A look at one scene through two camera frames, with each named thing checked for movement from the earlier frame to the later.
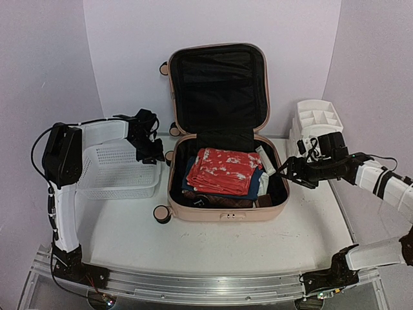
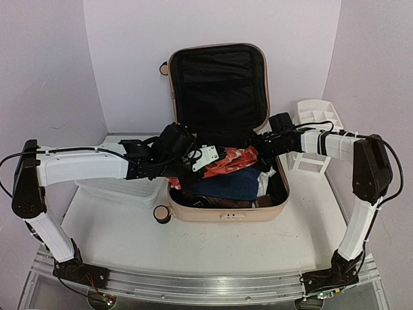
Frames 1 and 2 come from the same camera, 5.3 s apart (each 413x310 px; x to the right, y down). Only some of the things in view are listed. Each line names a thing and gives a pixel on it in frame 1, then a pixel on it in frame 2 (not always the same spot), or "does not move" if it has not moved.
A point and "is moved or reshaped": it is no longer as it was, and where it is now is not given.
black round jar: (201, 201) does not move
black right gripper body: (303, 169) → (260, 146)
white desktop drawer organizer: (313, 116) does not move
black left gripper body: (146, 148) → (173, 168)
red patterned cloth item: (224, 171) is moved or reshaped
